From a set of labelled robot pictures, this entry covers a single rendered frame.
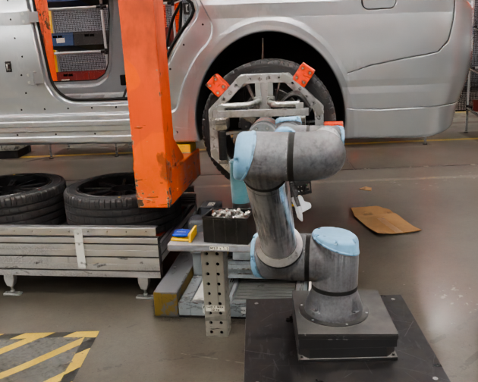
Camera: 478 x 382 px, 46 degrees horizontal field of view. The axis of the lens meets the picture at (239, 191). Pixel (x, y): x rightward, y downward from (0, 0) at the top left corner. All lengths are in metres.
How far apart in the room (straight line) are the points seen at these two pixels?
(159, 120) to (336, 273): 1.20
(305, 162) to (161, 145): 1.45
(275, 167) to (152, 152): 1.44
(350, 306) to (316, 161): 0.70
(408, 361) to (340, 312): 0.25
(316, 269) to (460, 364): 0.89
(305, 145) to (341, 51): 1.76
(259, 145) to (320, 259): 0.62
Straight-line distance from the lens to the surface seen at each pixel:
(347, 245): 1.79
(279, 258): 1.76
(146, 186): 2.72
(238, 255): 2.93
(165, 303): 2.80
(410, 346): 1.97
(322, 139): 1.32
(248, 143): 1.30
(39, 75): 3.42
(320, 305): 1.86
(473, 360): 2.54
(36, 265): 3.19
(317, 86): 2.73
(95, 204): 3.06
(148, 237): 2.90
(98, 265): 3.04
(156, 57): 2.61
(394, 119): 3.06
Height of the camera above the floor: 1.28
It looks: 15 degrees down
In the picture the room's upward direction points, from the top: 3 degrees counter-clockwise
